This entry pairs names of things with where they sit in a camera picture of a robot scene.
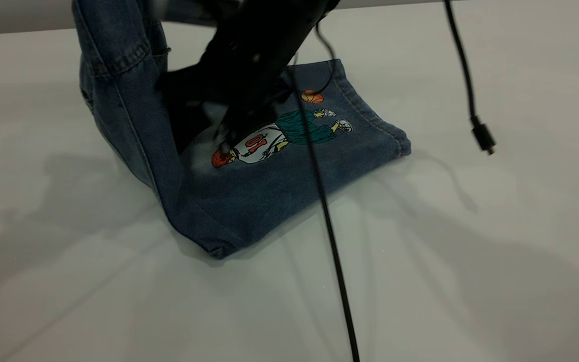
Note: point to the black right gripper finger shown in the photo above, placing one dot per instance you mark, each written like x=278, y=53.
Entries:
x=226, y=140

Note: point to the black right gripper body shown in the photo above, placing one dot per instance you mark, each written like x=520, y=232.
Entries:
x=252, y=100

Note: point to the blue denim shorts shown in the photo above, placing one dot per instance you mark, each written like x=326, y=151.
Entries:
x=249, y=196

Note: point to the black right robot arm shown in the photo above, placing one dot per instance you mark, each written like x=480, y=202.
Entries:
x=279, y=30

